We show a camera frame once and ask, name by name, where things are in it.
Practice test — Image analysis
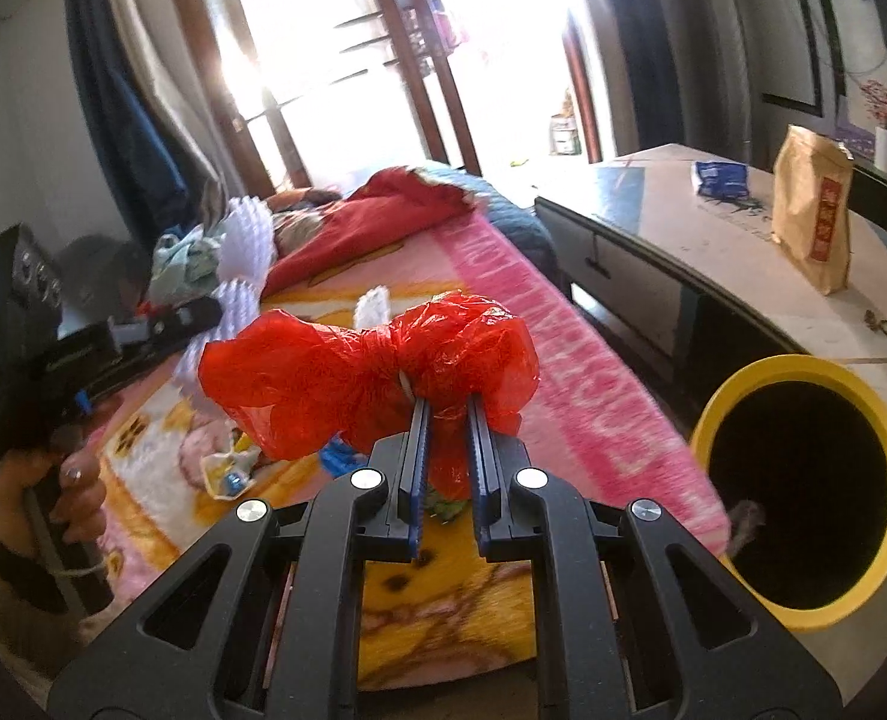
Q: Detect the person's left forearm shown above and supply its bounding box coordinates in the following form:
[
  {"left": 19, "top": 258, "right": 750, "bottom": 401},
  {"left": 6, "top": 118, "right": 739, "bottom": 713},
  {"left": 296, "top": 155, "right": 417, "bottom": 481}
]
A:
[{"left": 0, "top": 517, "right": 70, "bottom": 691}]

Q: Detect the dark blue curtain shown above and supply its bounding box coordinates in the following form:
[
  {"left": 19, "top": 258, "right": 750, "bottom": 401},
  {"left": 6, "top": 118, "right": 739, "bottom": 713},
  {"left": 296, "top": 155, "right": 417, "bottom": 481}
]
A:
[{"left": 63, "top": 0, "right": 191, "bottom": 227}]

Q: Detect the person's left hand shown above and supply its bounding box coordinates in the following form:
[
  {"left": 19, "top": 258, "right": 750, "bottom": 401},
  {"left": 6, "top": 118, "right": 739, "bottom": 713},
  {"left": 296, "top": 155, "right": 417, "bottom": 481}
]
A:
[{"left": 0, "top": 427, "right": 107, "bottom": 552}]

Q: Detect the red cloth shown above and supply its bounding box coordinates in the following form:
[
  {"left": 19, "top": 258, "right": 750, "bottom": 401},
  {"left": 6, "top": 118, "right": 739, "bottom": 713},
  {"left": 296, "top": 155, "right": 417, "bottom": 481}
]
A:
[{"left": 263, "top": 165, "right": 490, "bottom": 295}]

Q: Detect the crumpled grey tissue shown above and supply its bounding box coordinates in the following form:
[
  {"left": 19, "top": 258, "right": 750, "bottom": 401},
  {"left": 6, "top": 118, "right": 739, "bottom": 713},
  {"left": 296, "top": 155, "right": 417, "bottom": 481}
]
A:
[{"left": 727, "top": 499, "right": 769, "bottom": 554}]

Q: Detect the brown paper bag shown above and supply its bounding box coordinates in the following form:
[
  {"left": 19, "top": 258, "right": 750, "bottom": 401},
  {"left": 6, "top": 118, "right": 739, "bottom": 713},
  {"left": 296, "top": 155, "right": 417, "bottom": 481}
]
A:
[{"left": 769, "top": 124, "right": 857, "bottom": 297}]

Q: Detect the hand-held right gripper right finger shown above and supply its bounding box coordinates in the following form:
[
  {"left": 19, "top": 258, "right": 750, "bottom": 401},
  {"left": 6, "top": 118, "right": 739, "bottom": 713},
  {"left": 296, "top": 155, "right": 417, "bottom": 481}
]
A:
[{"left": 468, "top": 394, "right": 842, "bottom": 720}]

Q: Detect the white foam fruit net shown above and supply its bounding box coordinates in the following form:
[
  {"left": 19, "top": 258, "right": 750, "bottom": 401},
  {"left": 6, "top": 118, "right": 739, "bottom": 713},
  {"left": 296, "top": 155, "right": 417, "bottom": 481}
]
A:
[
  {"left": 177, "top": 277, "right": 266, "bottom": 383},
  {"left": 355, "top": 285, "right": 394, "bottom": 332},
  {"left": 217, "top": 195, "right": 275, "bottom": 293}
]

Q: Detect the wooden glass door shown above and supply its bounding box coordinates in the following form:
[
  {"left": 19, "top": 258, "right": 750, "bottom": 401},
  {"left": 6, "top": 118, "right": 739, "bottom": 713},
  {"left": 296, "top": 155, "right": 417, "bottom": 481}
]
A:
[{"left": 160, "top": 0, "right": 484, "bottom": 197}]

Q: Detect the yellow trash bin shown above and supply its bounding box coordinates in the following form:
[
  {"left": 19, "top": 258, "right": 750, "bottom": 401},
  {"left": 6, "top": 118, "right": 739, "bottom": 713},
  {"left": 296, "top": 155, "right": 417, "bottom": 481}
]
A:
[{"left": 690, "top": 355, "right": 887, "bottom": 632}]

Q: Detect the white and blue snack wrapper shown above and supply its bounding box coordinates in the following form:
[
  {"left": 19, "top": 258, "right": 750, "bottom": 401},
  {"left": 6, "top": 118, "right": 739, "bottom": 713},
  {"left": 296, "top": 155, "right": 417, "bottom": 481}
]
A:
[{"left": 202, "top": 441, "right": 262, "bottom": 501}]

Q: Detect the hanging pink laundry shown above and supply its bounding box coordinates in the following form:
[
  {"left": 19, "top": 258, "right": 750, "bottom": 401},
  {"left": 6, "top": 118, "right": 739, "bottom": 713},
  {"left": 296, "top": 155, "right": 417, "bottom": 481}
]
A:
[{"left": 424, "top": 0, "right": 469, "bottom": 47}]

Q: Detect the blue quilt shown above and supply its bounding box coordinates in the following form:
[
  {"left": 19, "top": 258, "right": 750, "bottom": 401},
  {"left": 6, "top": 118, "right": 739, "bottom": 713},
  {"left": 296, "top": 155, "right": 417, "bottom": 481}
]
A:
[{"left": 413, "top": 161, "right": 565, "bottom": 280}]

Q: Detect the plastic bottle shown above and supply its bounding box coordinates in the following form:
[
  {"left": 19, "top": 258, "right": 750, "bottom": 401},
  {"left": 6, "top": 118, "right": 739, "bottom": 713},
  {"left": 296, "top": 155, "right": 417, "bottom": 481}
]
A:
[{"left": 550, "top": 90, "right": 584, "bottom": 157}]

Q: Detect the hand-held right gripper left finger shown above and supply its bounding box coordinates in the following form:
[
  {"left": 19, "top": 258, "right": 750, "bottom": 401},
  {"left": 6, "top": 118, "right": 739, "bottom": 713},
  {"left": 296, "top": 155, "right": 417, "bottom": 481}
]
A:
[{"left": 46, "top": 397, "right": 433, "bottom": 720}]

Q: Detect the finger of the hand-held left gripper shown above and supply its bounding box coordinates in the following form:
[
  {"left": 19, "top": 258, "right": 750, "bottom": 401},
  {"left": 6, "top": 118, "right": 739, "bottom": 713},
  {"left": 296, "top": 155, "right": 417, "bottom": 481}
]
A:
[{"left": 109, "top": 298, "right": 223, "bottom": 359}]

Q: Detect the coffee table with drawer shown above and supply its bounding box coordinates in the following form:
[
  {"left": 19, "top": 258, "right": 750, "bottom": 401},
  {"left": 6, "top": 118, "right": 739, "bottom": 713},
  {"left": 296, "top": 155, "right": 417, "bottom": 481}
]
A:
[{"left": 534, "top": 142, "right": 887, "bottom": 698}]

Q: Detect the blue tissue packet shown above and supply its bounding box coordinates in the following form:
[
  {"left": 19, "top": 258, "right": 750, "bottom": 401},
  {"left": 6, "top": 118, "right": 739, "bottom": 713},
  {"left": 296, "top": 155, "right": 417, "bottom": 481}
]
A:
[{"left": 693, "top": 160, "right": 751, "bottom": 200}]

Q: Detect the pink printed blanket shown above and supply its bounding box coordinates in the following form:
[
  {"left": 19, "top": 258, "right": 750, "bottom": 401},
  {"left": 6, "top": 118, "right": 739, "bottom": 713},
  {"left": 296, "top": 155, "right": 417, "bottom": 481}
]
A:
[{"left": 0, "top": 165, "right": 731, "bottom": 692}]

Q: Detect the red plastic bag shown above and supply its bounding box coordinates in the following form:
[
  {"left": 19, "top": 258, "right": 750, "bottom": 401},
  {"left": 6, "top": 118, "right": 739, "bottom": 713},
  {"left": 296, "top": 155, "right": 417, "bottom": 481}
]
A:
[{"left": 198, "top": 289, "right": 541, "bottom": 500}]

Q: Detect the light blue cloth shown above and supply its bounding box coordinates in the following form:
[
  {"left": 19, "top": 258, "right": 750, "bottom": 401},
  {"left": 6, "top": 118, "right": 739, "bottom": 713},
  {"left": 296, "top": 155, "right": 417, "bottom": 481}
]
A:
[{"left": 151, "top": 229, "right": 224, "bottom": 299}]

